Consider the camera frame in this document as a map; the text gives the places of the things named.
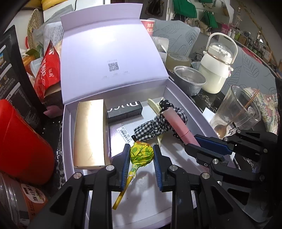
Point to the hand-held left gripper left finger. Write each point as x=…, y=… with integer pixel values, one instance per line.
x=126, y=167

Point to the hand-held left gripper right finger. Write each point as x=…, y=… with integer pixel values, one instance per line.
x=157, y=169

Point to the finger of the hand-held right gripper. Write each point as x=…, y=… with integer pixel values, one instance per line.
x=211, y=143
x=204, y=154

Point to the yellow lollipop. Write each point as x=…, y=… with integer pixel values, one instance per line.
x=141, y=154

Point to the purple box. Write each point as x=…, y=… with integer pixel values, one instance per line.
x=115, y=147

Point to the pink slim tube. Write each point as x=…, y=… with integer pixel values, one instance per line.
x=178, y=125

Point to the black white gingham scrunchie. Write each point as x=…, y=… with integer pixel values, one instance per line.
x=152, y=127

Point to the gold box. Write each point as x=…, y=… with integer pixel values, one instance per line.
x=90, y=132

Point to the black slim box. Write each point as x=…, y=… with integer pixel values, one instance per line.
x=123, y=112

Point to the cream hair claw clip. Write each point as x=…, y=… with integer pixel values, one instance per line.
x=153, y=104

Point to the lavender gift box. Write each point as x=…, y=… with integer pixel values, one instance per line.
x=110, y=44

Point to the rose gold spoon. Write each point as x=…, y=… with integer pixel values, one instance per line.
x=220, y=130

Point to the white napkin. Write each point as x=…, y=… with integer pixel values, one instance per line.
x=208, y=114

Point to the metal cup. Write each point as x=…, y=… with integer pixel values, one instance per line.
x=189, y=84

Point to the floral quilted cloth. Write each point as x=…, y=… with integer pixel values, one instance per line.
x=268, y=110

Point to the clear tape roll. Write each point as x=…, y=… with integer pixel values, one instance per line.
x=176, y=60

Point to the pink plastic item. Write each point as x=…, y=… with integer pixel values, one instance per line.
x=52, y=111

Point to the clear jar with label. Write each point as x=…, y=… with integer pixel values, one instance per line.
x=26, y=198

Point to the red canister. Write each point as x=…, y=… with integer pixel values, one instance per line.
x=22, y=143

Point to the row of small bottles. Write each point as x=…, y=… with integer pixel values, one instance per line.
x=249, y=37

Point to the green tote bag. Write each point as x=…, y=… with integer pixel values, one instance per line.
x=210, y=19
x=185, y=8

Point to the red snack bag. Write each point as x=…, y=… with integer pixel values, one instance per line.
x=47, y=70

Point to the red paper cup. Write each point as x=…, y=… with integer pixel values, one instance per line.
x=148, y=27

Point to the orange carton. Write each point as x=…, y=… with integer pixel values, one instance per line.
x=28, y=60

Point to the black printed pouch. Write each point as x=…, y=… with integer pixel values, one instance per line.
x=11, y=77

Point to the dark hanging bag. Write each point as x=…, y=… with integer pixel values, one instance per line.
x=156, y=6

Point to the clear printed plastic bag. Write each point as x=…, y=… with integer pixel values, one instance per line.
x=54, y=33

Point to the grey plastic bag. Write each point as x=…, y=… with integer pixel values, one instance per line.
x=63, y=13

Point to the round woven mat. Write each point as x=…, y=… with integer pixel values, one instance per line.
x=34, y=26

